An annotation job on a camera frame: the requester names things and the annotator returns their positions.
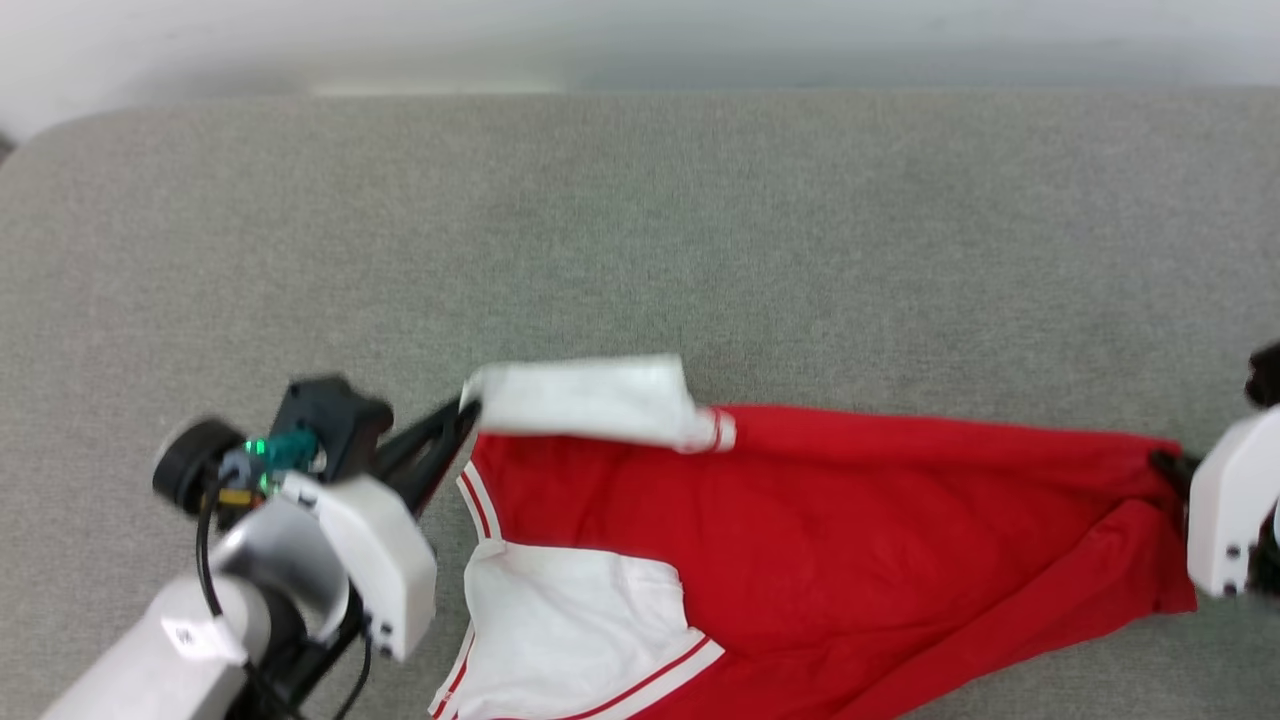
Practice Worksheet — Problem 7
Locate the grey fabric sofa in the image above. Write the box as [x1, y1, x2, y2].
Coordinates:
[0, 88, 1280, 720]

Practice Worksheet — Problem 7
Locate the red and white garment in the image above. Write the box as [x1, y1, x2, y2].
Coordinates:
[428, 353, 1199, 720]

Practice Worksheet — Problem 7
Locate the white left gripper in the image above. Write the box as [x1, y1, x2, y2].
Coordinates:
[278, 397, 484, 664]

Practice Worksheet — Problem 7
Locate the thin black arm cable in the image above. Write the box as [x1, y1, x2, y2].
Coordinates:
[194, 478, 227, 621]

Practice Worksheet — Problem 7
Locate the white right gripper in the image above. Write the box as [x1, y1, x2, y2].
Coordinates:
[1147, 408, 1280, 599]

